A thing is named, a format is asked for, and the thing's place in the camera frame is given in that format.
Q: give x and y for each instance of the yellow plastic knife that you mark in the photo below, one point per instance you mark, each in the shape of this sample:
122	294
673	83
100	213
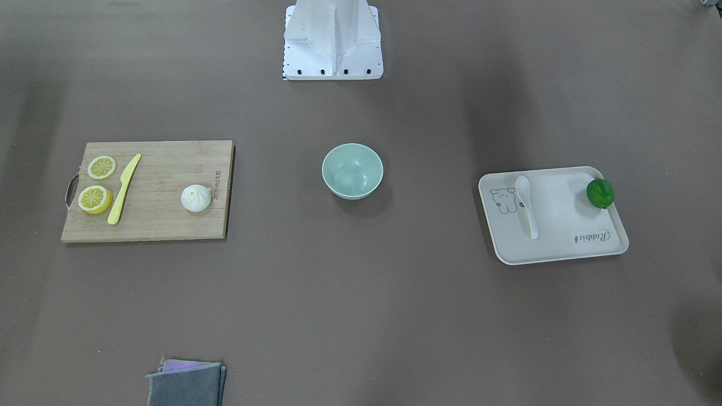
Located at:
126	177

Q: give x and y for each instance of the green lime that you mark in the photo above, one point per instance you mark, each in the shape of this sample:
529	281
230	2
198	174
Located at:
600	193

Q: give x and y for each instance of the mint green bowl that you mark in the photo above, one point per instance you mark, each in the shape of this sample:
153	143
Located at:
352	171

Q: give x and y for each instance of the folded grey cloth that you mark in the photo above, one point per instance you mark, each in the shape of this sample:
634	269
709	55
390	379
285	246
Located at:
187	382

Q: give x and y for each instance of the bamboo cutting board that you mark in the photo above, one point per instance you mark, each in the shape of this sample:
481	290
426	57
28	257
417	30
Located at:
152	210

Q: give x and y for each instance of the metal cutting board handle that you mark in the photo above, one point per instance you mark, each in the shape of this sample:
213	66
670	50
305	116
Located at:
69	191

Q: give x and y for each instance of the lower lemon half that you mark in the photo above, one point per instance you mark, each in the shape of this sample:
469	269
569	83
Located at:
95	199

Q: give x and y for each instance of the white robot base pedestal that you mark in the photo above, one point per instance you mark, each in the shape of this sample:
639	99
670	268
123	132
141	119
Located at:
332	40

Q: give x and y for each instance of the white ceramic spoon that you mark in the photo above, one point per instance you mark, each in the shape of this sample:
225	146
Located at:
523	189

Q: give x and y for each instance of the beige rabbit tray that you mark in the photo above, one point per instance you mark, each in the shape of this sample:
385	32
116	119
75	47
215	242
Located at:
569	226

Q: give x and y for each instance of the upper lemon slice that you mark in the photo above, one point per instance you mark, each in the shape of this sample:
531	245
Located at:
101	167

